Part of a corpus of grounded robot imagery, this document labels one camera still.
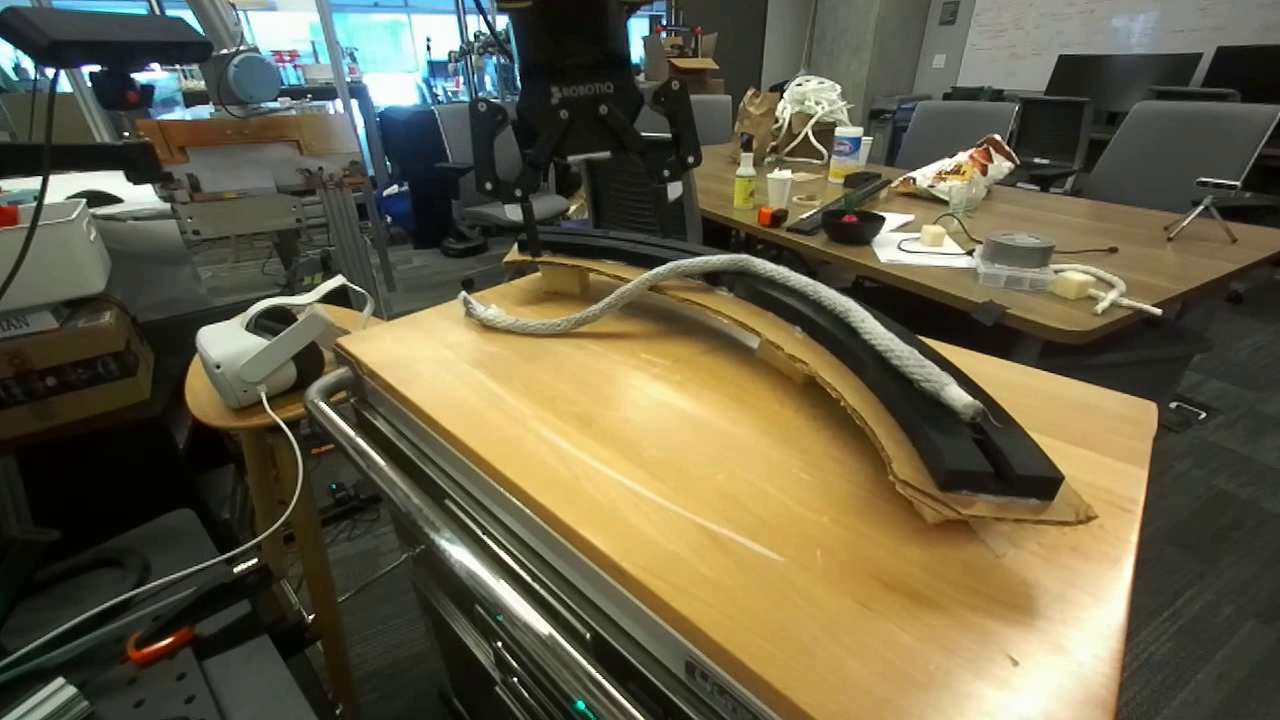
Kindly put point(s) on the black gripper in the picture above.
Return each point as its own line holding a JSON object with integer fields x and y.
{"x": 581, "y": 83}

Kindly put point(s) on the grey office chair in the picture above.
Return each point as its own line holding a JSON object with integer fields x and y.
{"x": 1174, "y": 144}
{"x": 975, "y": 122}
{"x": 451, "y": 152}

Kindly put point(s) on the small yellow-green bottle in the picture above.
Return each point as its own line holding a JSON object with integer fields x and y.
{"x": 744, "y": 184}

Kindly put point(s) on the black office chair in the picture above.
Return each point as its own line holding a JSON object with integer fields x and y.
{"x": 404, "y": 175}

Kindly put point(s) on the small white bottle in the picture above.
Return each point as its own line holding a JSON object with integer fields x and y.
{"x": 778, "y": 184}

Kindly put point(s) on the orange black small tool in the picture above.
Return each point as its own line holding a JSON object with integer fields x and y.
{"x": 769, "y": 213}

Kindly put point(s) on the long black bar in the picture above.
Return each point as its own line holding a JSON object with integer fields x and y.
{"x": 833, "y": 201}

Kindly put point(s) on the white bottle blue label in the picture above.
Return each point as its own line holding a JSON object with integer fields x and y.
{"x": 849, "y": 152}

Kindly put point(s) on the black bowl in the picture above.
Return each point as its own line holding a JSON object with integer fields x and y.
{"x": 854, "y": 224}

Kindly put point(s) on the grey round lamp head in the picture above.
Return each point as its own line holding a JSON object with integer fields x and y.
{"x": 246, "y": 79}

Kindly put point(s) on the wooden equipment rack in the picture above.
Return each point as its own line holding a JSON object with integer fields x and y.
{"x": 242, "y": 133}

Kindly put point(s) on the white paper sheet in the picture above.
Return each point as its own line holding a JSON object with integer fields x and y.
{"x": 907, "y": 259}

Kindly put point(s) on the small cream cup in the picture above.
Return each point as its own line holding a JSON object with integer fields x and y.
{"x": 934, "y": 239}

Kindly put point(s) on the curved cardboard base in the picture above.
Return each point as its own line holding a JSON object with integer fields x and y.
{"x": 854, "y": 388}

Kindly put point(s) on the clear plastic cup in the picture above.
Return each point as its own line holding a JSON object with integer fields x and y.
{"x": 962, "y": 201}

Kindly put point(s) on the chips snack bag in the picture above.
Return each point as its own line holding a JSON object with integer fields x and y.
{"x": 981, "y": 166}

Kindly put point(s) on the white VR headset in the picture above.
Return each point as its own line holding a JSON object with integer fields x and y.
{"x": 246, "y": 353}

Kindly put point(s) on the grey tape roll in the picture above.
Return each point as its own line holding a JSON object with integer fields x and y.
{"x": 1019, "y": 248}

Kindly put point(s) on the wooden tray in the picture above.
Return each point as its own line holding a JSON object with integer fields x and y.
{"x": 744, "y": 560}

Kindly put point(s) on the round wooden stool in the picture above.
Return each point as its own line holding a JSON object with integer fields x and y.
{"x": 225, "y": 419}

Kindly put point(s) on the black curved foam track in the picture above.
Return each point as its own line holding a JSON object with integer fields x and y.
{"x": 986, "y": 463}

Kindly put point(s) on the black monitor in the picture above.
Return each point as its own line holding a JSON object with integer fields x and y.
{"x": 1246, "y": 71}
{"x": 1123, "y": 72}

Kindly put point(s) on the white plastic case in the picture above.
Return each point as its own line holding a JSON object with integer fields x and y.
{"x": 52, "y": 263}

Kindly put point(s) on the brown box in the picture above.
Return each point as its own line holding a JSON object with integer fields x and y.
{"x": 66, "y": 382}

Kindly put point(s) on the wooden office desk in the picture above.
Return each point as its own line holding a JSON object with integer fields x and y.
{"x": 1174, "y": 264}

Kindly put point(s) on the mini tabletop tripod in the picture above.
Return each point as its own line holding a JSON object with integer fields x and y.
{"x": 1206, "y": 213}

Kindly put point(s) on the perforated optical breadboard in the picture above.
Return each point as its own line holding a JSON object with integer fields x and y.
{"x": 83, "y": 587}

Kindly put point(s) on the black stereo camera bar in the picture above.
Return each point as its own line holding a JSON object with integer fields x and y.
{"x": 106, "y": 36}

